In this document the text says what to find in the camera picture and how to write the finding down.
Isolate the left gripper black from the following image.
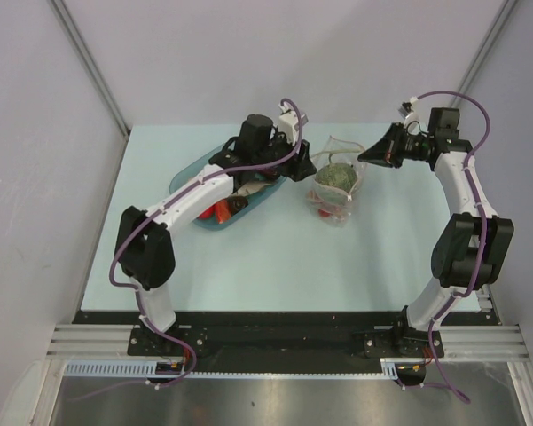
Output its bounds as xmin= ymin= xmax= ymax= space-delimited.
xmin=254 ymin=126 xmax=316 ymax=182

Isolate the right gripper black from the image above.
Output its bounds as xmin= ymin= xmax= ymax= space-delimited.
xmin=358 ymin=122 xmax=433 ymax=170

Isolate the clear zip top bag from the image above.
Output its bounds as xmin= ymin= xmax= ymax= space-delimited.
xmin=305 ymin=136 xmax=367 ymax=226

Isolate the green striped melon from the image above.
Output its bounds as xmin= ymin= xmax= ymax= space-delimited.
xmin=312 ymin=147 xmax=365 ymax=193

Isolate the red cherry tomato bunch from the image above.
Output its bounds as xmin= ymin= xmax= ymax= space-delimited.
xmin=307 ymin=190 xmax=349 ymax=220

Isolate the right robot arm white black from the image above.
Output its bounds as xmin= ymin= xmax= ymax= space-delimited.
xmin=358 ymin=107 xmax=514 ymax=356

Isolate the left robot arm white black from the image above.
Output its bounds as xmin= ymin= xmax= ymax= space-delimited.
xmin=109 ymin=109 xmax=316 ymax=355

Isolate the grey fish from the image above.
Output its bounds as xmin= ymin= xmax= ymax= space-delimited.
xmin=233 ymin=180 xmax=274 ymax=197

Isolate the teal plastic tray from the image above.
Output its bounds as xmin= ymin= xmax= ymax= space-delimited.
xmin=169 ymin=144 xmax=286 ymax=231

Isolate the red apple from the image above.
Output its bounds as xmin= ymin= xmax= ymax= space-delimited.
xmin=198 ymin=205 xmax=216 ymax=220

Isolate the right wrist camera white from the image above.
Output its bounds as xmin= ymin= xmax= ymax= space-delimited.
xmin=398 ymin=97 xmax=420 ymax=131

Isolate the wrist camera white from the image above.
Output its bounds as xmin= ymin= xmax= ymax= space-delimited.
xmin=277 ymin=102 xmax=299 ymax=146
xmin=398 ymin=97 xmax=420 ymax=131

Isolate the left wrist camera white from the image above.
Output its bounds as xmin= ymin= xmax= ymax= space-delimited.
xmin=277 ymin=102 xmax=299 ymax=146

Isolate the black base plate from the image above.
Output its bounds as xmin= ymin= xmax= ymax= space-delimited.
xmin=70 ymin=309 xmax=500 ymax=375

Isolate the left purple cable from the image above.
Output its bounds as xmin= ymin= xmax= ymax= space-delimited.
xmin=68 ymin=97 xmax=310 ymax=403

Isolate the aluminium rail front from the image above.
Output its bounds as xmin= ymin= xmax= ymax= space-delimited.
xmin=47 ymin=325 xmax=530 ymax=362

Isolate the light blue cable duct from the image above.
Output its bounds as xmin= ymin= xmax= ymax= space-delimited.
xmin=64 ymin=359 xmax=415 ymax=381

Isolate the left aluminium frame post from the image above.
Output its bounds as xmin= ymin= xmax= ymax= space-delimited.
xmin=47 ymin=0 xmax=131 ymax=141

